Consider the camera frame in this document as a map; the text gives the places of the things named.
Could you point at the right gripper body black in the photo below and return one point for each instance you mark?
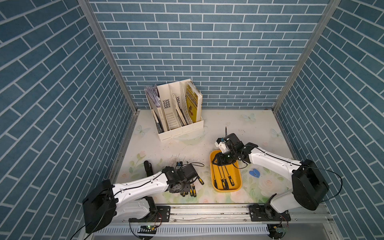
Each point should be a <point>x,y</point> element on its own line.
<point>226,158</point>

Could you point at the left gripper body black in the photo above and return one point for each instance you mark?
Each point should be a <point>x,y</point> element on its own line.
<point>184,187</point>

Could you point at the yellow plastic tray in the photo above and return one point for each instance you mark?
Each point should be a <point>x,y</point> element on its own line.
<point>233,170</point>

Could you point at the file tool yellow black handle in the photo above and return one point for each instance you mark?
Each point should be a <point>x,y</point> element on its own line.
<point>218,179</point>

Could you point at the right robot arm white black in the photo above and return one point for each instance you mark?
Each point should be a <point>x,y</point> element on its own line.
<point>309,187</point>

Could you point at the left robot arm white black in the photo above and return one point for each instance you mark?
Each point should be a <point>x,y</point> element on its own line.
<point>108,203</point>

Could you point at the white file organizer rack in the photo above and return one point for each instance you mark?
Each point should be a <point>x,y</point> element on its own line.
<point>166,118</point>

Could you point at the yellow book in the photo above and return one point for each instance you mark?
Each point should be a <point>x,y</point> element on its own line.
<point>194,100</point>

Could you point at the beige folder in rack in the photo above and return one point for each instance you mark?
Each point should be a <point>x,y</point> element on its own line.
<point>179,111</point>

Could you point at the purple patterned booklet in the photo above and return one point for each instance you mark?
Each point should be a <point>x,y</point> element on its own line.
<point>153,93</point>

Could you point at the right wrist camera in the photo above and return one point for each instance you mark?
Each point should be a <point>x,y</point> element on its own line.
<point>221,144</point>

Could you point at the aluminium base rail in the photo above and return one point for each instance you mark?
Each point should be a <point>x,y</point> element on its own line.
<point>237,213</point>

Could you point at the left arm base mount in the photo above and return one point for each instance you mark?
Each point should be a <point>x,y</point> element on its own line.
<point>161,215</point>

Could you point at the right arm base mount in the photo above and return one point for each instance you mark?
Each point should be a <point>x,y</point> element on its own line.
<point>265,213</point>

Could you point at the white cable duct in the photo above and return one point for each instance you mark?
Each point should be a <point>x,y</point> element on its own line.
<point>185,230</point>

